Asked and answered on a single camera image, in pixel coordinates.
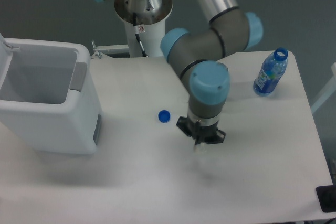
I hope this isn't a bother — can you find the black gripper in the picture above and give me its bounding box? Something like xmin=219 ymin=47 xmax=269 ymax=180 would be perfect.
xmin=176 ymin=116 xmax=226 ymax=146

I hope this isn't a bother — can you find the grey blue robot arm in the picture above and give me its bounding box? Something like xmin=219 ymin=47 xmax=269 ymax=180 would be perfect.
xmin=93 ymin=0 xmax=263 ymax=145

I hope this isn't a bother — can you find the blue bottle cap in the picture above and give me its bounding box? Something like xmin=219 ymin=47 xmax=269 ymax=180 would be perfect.
xmin=158 ymin=110 xmax=171 ymax=123

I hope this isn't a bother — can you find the blue plastic drink bottle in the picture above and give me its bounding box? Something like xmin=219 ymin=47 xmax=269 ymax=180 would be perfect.
xmin=253 ymin=47 xmax=288 ymax=97

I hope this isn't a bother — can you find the black device at corner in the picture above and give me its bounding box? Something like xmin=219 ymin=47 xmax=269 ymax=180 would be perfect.
xmin=316 ymin=185 xmax=335 ymax=213

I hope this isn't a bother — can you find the white trash bin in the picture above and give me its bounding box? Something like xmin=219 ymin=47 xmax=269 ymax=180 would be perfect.
xmin=1 ymin=38 xmax=102 ymax=154

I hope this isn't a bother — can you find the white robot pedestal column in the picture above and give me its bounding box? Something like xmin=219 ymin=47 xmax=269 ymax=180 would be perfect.
xmin=123 ymin=20 xmax=166 ymax=58

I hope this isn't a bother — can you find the white metal base frame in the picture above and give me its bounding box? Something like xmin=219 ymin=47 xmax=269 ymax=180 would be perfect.
xmin=91 ymin=40 xmax=130 ymax=59

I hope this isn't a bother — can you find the black cable on pedestal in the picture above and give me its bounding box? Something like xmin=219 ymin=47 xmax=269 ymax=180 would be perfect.
xmin=132 ymin=11 xmax=149 ymax=57

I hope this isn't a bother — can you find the white frame at right edge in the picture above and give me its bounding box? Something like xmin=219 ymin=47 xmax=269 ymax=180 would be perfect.
xmin=310 ymin=63 xmax=335 ymax=114

